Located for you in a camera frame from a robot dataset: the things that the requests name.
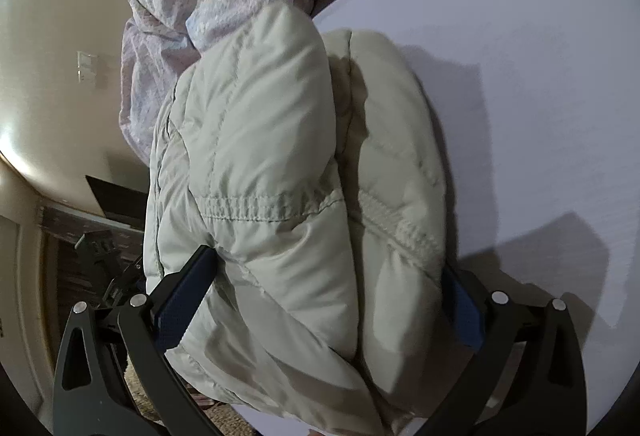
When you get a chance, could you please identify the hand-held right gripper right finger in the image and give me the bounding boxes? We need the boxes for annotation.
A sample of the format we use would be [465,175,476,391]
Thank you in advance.
[417,261,588,436]

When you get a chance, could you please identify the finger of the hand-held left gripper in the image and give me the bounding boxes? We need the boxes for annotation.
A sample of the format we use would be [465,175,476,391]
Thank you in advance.
[74,231,147,312]

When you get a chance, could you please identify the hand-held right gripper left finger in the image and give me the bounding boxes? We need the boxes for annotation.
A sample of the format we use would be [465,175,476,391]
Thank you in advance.
[52,243,237,436]

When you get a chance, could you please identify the pale grey puffer jacket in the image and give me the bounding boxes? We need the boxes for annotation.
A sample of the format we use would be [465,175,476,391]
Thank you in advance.
[141,1,478,436]

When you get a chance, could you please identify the dark flat panel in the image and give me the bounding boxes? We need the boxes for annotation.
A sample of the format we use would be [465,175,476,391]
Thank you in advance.
[85,173,150,232]

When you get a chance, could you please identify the beige rug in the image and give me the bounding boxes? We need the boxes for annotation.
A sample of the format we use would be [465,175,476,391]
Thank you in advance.
[122,356,231,427]

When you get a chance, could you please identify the white wall switch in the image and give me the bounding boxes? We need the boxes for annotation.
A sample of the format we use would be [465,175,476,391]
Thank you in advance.
[76,49,101,87]

